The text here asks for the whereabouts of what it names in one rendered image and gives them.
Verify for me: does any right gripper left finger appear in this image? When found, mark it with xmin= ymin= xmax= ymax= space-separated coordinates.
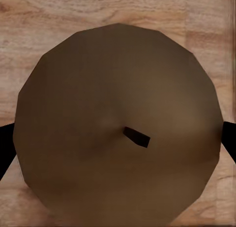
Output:
xmin=0 ymin=123 xmax=16 ymax=180

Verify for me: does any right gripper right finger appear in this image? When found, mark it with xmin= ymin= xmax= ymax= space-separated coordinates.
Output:
xmin=221 ymin=121 xmax=236 ymax=162

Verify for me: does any pillar candle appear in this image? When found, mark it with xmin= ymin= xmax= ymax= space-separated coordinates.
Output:
xmin=12 ymin=23 xmax=224 ymax=227

